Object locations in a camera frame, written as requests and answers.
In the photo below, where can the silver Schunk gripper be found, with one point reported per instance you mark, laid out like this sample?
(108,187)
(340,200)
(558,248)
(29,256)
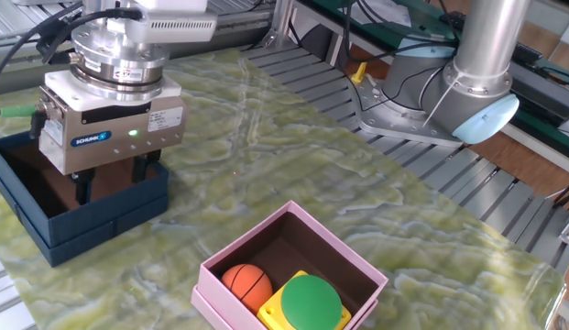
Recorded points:
(119,142)

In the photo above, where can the orange toy basketball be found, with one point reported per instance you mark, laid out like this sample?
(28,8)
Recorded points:
(247,286)

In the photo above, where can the yellow box with green button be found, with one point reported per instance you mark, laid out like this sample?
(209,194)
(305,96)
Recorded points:
(311,304)

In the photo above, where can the dark blue cardboard box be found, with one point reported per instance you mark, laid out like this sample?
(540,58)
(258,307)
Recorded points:
(101,222)

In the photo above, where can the pink cardboard box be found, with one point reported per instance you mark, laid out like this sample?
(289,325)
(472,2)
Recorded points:
(211,284)

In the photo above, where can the green marble pattern sheet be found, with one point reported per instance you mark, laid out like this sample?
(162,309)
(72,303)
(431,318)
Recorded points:
(311,160)

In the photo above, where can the small yellow plastic clip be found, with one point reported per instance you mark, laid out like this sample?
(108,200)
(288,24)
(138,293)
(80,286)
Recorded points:
(358,72)

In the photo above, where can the black power strip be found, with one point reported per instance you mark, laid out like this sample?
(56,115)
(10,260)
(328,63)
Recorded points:
(527,52)

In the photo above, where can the green workbench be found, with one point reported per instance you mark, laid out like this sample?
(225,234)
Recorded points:
(554,133)

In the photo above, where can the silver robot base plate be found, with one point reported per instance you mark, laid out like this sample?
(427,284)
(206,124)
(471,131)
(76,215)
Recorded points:
(375,114)

